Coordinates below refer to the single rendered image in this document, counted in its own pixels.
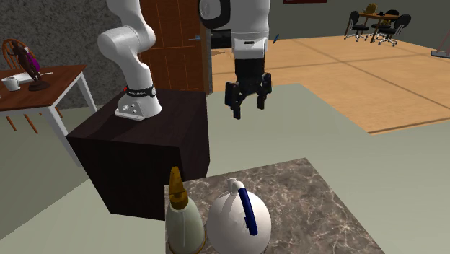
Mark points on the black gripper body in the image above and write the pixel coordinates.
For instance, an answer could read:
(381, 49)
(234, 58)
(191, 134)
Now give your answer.
(249, 72)

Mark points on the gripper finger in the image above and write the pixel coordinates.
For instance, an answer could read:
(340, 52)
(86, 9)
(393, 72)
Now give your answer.
(264, 88)
(235, 96)

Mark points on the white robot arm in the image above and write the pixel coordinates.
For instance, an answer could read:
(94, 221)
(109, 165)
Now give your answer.
(132, 45)

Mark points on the brown wooden door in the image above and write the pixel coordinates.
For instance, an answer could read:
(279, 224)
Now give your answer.
(175, 59)

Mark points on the black office chair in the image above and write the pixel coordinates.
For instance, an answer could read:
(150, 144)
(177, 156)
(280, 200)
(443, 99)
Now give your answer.
(355, 26)
(395, 30)

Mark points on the dark wooden robot stand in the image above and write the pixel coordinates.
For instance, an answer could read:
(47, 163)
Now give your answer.
(140, 154)

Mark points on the small wooden dining table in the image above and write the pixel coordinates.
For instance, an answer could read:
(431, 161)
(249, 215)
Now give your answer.
(378, 16)

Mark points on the pale green bottle gold top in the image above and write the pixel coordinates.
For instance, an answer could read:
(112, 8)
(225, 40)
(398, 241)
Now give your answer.
(184, 221)

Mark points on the grey floor mop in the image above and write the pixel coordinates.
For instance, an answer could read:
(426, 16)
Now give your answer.
(441, 52)

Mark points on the brown table white legs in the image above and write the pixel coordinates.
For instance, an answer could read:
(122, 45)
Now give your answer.
(52, 89)

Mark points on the wooden round-back chair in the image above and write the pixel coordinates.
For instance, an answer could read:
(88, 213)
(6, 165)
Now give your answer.
(7, 52)

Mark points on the red wall picture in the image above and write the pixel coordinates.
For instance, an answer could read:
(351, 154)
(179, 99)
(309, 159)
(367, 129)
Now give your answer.
(304, 1)

